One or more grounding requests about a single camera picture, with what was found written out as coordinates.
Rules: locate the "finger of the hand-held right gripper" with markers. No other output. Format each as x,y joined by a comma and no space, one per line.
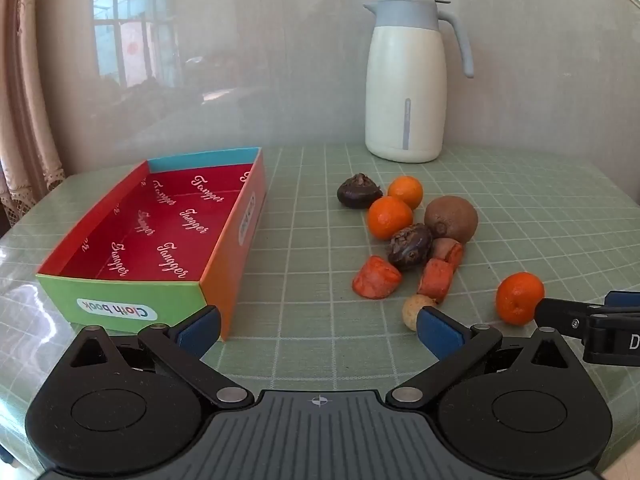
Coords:
560,315
622,298

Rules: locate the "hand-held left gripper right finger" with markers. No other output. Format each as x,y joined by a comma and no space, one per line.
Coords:
440,330

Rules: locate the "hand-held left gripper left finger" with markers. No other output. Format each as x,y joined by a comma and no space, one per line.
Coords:
200,329

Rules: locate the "small beige potato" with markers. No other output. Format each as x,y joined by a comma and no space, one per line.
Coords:
412,310

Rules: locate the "orange carrot chunk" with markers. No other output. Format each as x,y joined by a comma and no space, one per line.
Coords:
435,280
376,279
450,251

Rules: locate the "dark brown water chestnut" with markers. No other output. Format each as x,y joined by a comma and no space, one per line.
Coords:
410,247
357,192

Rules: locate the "colourful cardboard box red inside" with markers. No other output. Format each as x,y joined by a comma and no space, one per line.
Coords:
150,240

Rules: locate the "brown kiwi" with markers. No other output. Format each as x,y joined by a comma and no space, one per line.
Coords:
452,217

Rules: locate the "small orange mandarin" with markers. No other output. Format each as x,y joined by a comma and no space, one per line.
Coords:
406,191

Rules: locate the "green checked tablecloth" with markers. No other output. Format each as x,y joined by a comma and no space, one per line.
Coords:
325,260

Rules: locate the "white thermos jug grey lid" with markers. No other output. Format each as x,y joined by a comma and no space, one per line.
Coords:
405,85

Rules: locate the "beige curtain with lace hem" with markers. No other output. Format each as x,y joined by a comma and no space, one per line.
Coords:
25,110

